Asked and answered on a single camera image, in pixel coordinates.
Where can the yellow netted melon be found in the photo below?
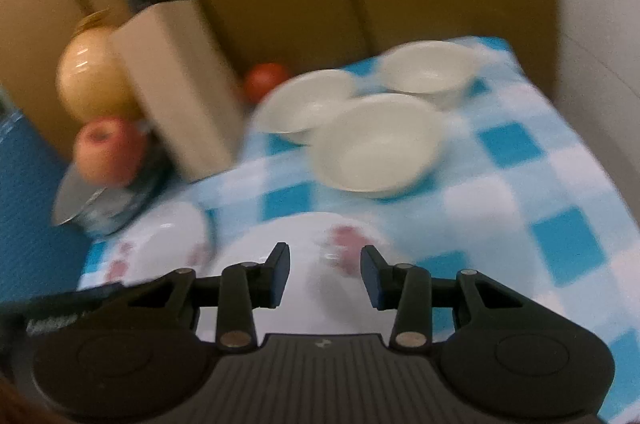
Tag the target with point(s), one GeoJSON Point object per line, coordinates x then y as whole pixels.
{"type": "Point", "coordinates": [87, 69]}

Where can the white floral plate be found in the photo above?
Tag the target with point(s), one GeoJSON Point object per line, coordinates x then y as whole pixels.
{"type": "Point", "coordinates": [160, 239]}
{"type": "Point", "coordinates": [305, 249]}

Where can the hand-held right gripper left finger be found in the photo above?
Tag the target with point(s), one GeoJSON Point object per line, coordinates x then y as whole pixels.
{"type": "Point", "coordinates": [282, 275]}

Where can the white ceramic bowl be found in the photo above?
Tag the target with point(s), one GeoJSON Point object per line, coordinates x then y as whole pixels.
{"type": "Point", "coordinates": [372, 149]}
{"type": "Point", "coordinates": [307, 106]}
{"type": "Point", "coordinates": [425, 69]}

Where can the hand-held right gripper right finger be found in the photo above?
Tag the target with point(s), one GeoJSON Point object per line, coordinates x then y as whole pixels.
{"type": "Point", "coordinates": [368, 276]}

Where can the red apple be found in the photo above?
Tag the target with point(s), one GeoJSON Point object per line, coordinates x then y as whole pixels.
{"type": "Point", "coordinates": [107, 149]}

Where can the blue white chequered tablecloth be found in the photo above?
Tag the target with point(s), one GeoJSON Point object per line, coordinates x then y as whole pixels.
{"type": "Point", "coordinates": [500, 164]}

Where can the red tomato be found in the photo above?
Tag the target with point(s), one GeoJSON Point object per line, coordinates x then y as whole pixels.
{"type": "Point", "coordinates": [265, 80]}

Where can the blue textured mat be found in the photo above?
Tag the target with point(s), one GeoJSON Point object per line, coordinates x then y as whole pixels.
{"type": "Point", "coordinates": [35, 204]}

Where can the wooden knife block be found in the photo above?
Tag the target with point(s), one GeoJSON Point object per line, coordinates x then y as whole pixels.
{"type": "Point", "coordinates": [177, 99]}

